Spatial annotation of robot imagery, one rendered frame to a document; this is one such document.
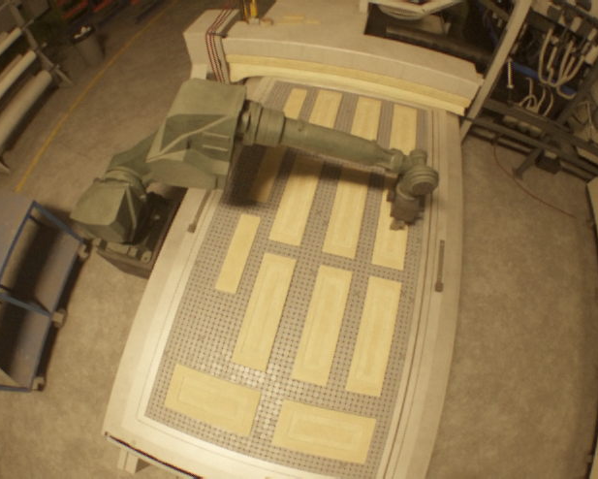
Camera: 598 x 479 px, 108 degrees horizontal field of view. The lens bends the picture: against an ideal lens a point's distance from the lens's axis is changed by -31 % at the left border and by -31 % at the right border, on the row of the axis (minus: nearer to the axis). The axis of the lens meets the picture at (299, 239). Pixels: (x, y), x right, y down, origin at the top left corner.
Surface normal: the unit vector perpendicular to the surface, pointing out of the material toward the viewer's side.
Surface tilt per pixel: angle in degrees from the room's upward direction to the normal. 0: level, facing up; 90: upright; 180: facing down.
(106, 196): 0
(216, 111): 16
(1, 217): 0
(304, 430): 0
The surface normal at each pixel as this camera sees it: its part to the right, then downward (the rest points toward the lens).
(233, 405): -0.01, -0.41
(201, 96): 0.27, -0.37
